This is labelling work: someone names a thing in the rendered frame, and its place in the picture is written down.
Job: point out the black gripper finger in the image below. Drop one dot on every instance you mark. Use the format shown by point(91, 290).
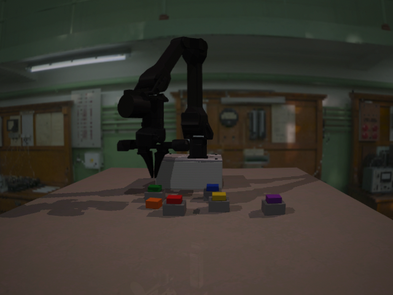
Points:
point(158, 160)
point(148, 158)

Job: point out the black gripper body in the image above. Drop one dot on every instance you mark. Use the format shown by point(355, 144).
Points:
point(176, 145)

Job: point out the blue button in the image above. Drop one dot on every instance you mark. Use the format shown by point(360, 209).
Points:
point(209, 190)

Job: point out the green button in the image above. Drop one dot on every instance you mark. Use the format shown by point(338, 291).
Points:
point(154, 191)

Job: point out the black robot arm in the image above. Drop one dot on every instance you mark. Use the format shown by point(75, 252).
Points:
point(147, 102)

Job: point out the orange block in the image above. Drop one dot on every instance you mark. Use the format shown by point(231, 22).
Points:
point(154, 203)

